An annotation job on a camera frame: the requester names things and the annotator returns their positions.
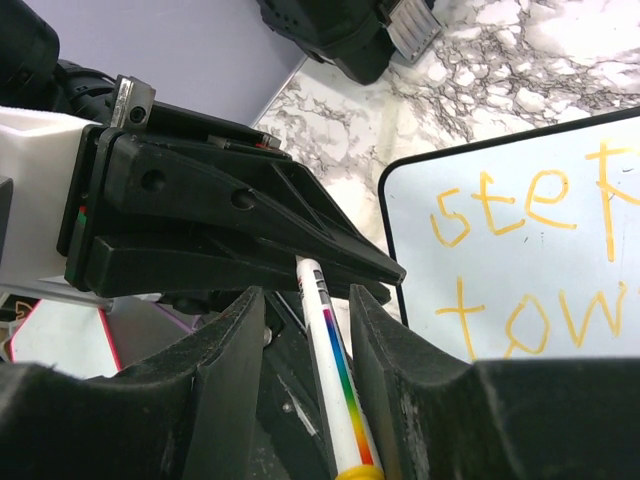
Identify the yellow marker cap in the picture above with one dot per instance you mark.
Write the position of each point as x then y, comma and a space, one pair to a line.
361, 472

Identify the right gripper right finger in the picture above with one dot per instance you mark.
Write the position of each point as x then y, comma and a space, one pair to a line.
436, 417

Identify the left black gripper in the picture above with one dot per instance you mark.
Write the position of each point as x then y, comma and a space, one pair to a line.
165, 200

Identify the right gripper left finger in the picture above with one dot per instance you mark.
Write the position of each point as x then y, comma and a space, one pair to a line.
187, 412

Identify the red rimmed white board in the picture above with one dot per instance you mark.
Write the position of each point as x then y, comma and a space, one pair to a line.
70, 338

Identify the black framed whiteboard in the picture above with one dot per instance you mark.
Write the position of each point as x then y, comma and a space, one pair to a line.
523, 246

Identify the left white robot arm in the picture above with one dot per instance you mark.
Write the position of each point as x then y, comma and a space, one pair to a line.
46, 103

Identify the black plastic toolbox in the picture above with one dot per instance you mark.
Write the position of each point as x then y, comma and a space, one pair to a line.
359, 37

